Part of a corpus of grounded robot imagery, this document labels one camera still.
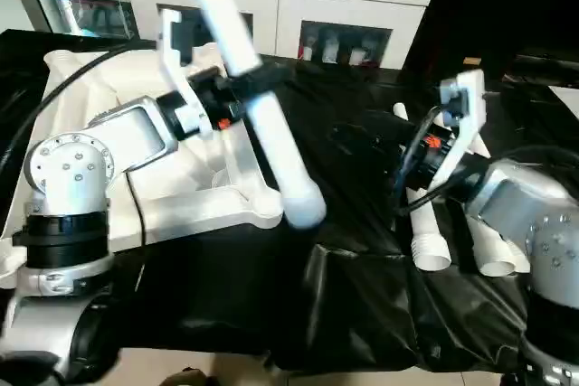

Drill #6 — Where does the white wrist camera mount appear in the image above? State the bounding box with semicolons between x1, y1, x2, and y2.
158;8;223;134
425;70;489;202

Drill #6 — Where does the black work mat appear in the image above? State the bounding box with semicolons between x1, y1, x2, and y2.
0;29;579;373

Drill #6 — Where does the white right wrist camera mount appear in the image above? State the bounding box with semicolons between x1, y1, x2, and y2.
425;70;489;202

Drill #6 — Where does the white plastic table top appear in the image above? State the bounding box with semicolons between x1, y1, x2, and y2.
0;47;286;292

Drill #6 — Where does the white low cabinet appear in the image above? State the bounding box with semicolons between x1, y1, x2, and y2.
122;0;431;66

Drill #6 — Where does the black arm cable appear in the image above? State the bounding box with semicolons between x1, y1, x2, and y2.
0;42;164;251
389;106;453;215

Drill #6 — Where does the white flat board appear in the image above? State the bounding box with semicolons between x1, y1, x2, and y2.
549;85;579;120

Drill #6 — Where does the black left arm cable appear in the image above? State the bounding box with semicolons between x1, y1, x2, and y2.
0;42;164;251

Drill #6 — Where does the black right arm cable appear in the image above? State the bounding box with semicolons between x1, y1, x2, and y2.
389;106;453;215

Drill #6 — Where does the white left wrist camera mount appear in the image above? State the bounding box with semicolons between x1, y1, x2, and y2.
158;8;223;134

